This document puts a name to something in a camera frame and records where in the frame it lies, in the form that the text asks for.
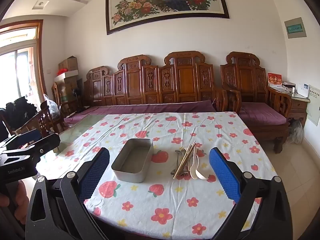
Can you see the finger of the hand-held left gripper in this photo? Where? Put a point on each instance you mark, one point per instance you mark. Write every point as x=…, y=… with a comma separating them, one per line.
x=47, y=143
x=27, y=137

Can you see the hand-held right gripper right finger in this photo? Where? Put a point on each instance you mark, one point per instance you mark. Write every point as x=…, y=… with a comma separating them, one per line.
x=225, y=175

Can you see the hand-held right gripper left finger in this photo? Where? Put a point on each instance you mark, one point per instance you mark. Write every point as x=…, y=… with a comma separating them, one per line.
x=95, y=175

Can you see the large cream plastic spoon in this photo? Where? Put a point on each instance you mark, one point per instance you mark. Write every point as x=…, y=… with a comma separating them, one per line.
x=202, y=175

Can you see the slim cream plastic spoon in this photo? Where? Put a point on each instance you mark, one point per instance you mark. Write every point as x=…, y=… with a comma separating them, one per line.
x=194, y=168

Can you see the rectangular metal tray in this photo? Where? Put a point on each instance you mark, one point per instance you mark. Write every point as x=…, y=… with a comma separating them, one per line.
x=132, y=177

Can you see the light wooden chopstick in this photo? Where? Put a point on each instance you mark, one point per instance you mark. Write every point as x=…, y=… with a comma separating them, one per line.
x=181, y=165
x=186, y=158

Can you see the brown wooden chopstick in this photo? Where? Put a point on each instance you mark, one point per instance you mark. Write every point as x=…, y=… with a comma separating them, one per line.
x=189, y=152

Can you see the steel spoon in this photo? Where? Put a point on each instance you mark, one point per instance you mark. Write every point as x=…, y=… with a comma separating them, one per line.
x=178, y=152

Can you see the person's left hand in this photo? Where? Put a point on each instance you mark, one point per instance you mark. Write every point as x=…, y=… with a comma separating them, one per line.
x=23, y=197

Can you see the carved dark wooden chair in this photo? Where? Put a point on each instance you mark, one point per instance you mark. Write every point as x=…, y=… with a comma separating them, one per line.
x=37, y=122

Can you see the black clothes pile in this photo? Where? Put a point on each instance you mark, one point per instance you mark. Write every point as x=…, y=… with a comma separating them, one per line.
x=20, y=112

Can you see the clear plastic bag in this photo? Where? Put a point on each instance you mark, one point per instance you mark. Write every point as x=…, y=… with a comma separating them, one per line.
x=52, y=106

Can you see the slatted wooden chair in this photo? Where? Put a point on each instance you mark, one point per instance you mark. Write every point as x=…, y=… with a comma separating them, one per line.
x=56, y=95

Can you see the stacked cardboard boxes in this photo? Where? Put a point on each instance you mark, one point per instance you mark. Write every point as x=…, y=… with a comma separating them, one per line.
x=70, y=90

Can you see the floral strawberry tablecloth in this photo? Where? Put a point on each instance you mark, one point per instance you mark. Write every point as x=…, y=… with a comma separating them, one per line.
x=175, y=205

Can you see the small black fan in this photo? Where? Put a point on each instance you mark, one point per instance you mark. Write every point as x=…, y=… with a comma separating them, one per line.
x=77, y=93

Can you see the wood-framed sliding glass door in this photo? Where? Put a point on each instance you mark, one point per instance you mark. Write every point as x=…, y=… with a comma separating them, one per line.
x=17, y=67

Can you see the white flat box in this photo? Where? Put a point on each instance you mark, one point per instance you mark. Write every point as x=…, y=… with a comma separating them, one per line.
x=67, y=76

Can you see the purple armchair cushion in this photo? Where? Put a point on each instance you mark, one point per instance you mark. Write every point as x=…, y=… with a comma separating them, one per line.
x=260, y=113

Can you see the red artificial flowers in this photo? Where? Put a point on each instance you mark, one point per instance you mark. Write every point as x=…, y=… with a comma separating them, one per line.
x=62, y=71

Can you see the brown cardboard box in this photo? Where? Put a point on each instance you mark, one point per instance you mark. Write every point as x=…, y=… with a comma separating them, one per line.
x=69, y=63

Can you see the grey plastic bag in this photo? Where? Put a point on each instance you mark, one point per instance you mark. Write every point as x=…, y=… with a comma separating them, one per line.
x=296, y=132

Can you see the purple bench cushion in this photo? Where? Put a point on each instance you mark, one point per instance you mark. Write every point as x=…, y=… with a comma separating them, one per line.
x=150, y=108

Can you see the carved wooden armchair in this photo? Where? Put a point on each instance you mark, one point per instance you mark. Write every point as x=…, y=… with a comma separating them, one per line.
x=246, y=80

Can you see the wooden side table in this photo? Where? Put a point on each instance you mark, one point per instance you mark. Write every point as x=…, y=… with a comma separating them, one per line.
x=298, y=110

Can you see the carved wooden sofa bench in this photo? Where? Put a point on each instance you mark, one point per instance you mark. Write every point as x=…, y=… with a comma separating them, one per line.
x=185, y=80

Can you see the red card on cabinet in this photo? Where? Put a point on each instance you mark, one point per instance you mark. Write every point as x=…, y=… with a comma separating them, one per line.
x=274, y=80

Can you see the white box on side table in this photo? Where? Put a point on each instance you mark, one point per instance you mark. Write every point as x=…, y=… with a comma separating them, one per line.
x=288, y=87

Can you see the white desk device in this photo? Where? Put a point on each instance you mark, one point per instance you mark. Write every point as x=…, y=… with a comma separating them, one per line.
x=303, y=90

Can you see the square ceiling light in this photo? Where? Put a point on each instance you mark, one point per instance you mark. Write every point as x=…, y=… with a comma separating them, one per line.
x=40, y=4

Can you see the framed peacock painting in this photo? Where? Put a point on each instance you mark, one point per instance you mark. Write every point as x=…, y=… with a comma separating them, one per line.
x=165, y=5

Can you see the white wall panel door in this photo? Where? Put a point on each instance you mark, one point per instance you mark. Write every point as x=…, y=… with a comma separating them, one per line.
x=313, y=107

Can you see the grey wall box green label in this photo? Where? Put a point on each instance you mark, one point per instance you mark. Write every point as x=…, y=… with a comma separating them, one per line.
x=295, y=28

